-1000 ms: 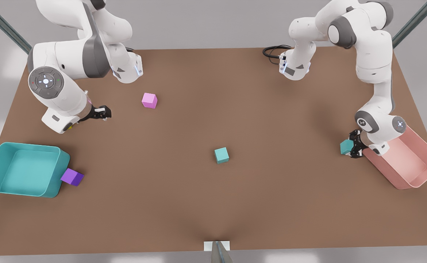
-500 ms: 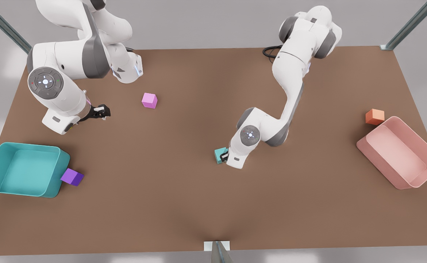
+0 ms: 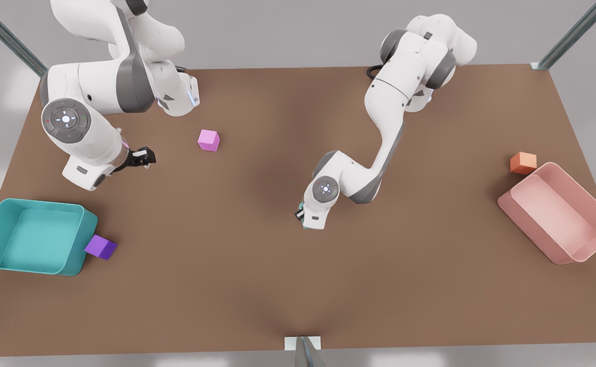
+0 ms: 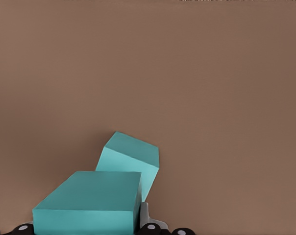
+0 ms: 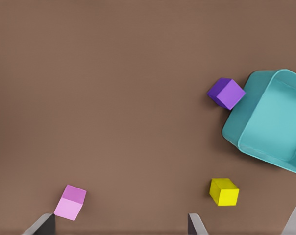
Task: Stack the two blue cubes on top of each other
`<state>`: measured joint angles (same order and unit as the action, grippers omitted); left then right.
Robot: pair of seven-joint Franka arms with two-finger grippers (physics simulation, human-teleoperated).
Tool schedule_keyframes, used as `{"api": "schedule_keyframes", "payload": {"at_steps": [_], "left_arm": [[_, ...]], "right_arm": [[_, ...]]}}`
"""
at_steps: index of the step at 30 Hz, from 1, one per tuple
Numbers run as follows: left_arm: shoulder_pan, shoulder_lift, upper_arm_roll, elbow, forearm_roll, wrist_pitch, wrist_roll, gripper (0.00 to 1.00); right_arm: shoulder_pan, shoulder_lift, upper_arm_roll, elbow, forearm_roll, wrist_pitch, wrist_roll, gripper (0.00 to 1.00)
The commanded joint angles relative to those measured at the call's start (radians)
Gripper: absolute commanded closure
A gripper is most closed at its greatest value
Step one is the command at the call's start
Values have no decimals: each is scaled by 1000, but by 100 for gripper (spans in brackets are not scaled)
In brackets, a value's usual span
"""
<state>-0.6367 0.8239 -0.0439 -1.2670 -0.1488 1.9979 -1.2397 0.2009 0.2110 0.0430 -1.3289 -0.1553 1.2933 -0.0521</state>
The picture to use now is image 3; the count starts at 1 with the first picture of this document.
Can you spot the small teal blue cube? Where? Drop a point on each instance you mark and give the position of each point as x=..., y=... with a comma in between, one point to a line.
x=301, y=205

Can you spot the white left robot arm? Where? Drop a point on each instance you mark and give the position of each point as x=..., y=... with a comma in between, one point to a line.
x=395, y=97

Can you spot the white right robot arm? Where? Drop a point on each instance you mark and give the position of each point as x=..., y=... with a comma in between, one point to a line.
x=99, y=86

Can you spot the pink cube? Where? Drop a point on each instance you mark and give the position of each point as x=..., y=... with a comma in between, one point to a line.
x=208, y=140

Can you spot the purple cube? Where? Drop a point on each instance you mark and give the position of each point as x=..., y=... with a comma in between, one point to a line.
x=101, y=247

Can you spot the teal plastic bin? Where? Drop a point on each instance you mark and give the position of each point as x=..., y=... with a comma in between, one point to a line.
x=35, y=237

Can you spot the orange cube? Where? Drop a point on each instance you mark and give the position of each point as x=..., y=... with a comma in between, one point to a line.
x=523, y=163

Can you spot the pink plastic bin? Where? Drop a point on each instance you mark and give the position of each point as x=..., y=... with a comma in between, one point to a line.
x=558, y=211

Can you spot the silver frame post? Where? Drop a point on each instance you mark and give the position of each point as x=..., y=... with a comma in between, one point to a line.
x=305, y=351
x=7, y=38
x=573, y=33

